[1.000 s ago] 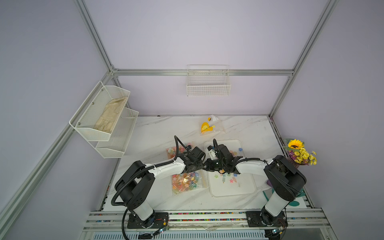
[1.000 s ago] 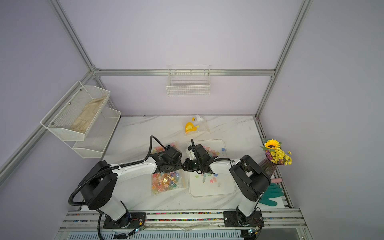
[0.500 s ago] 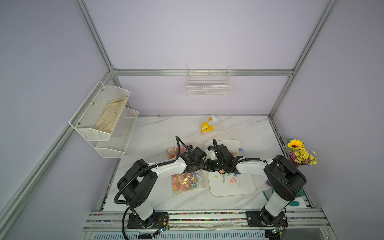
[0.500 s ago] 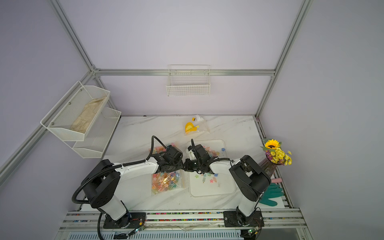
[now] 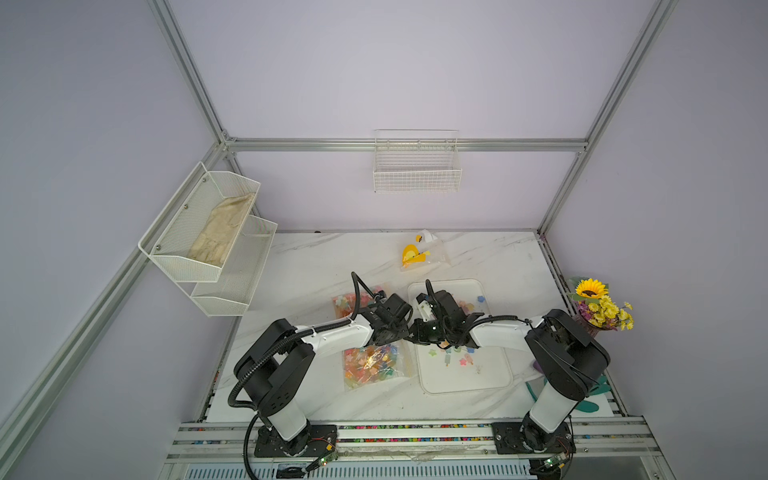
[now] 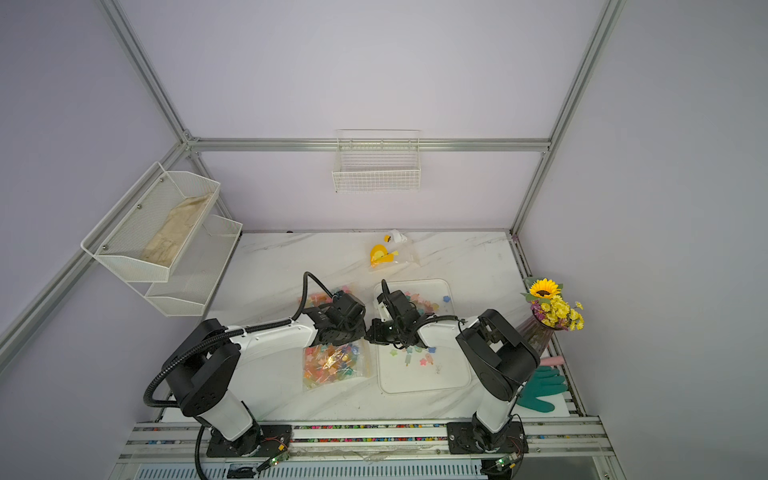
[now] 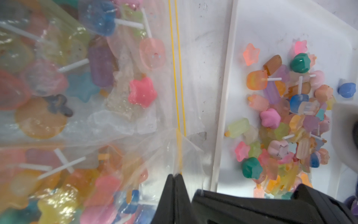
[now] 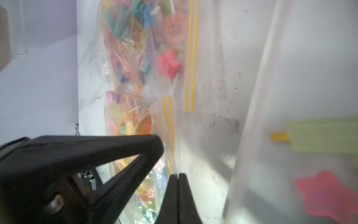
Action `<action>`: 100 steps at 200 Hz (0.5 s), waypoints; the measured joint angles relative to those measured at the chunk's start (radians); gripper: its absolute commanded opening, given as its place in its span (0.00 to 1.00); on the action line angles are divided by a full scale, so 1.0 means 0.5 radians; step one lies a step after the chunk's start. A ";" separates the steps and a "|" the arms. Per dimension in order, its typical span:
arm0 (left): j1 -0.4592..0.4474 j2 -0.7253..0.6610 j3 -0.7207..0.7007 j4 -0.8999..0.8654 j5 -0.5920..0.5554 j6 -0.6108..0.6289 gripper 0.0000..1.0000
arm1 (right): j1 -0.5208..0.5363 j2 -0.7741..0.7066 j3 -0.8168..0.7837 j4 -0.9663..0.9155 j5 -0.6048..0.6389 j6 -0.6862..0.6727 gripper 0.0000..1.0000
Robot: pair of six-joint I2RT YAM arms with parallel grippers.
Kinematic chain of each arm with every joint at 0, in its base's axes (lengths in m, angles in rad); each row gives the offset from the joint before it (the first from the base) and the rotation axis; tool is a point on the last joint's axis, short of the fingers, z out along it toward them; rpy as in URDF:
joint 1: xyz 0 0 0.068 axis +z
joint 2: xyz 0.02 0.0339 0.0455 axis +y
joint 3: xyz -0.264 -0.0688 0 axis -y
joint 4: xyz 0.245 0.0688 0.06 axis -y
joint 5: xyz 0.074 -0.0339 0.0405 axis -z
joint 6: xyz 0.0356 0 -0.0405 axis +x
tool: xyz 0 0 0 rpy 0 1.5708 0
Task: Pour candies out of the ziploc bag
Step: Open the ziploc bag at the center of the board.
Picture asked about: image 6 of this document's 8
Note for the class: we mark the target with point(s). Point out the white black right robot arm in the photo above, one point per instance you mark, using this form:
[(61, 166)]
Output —
[(501, 358)]

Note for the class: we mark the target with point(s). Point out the sunflower and yellow flower bouquet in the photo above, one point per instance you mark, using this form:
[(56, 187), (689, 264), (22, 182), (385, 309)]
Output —
[(548, 306)]

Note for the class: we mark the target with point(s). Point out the white plastic tray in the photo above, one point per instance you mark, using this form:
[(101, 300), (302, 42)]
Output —
[(416, 369)]

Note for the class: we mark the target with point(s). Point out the clear ziploc bag of candies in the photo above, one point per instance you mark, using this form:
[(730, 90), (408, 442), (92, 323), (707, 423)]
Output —
[(396, 248)]

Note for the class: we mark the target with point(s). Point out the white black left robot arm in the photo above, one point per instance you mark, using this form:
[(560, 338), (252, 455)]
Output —
[(196, 376)]

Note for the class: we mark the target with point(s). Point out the beige cloth in shelf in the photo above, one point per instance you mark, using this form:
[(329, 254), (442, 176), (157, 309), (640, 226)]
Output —
[(166, 244)]

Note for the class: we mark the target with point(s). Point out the pile of candies on tray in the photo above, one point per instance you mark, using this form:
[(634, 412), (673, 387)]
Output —
[(436, 318)]

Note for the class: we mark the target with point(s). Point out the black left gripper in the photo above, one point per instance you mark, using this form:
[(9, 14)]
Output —
[(360, 330)]

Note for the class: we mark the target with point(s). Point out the white two-tier mesh shelf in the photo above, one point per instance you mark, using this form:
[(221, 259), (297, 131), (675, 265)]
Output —
[(187, 287)]

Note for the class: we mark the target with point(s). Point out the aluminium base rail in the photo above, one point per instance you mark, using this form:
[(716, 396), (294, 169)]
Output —
[(560, 448)]

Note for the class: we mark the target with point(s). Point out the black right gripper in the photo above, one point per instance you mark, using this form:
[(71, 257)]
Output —
[(378, 335)]

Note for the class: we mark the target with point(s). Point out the dark glass vase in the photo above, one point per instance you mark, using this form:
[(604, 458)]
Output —
[(536, 334)]

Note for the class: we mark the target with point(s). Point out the green rubber glove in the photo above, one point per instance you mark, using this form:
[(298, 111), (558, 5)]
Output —
[(546, 381)]

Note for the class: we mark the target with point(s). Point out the white wire wall basket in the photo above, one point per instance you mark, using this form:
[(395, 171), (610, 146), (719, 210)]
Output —
[(377, 161)]

